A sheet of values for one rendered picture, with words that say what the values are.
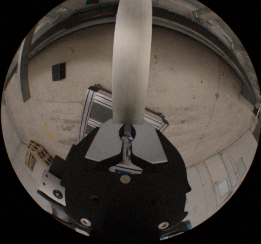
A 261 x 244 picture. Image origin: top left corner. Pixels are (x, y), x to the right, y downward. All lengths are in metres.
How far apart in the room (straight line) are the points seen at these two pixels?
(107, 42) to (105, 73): 0.33
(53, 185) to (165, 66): 1.13
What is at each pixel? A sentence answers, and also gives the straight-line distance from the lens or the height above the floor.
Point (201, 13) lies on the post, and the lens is 0.36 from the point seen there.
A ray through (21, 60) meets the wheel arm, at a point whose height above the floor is 0.85.
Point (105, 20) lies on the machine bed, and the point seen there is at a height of 0.16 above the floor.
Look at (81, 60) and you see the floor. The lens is 1.08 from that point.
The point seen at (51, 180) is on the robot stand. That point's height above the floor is 0.93.
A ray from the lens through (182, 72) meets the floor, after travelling 1.09.
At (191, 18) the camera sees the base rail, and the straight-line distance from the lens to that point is 0.37.
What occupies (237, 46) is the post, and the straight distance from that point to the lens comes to 0.54.
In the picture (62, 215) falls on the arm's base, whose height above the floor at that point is 1.09.
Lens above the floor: 0.94
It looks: 60 degrees down
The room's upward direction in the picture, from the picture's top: 180 degrees clockwise
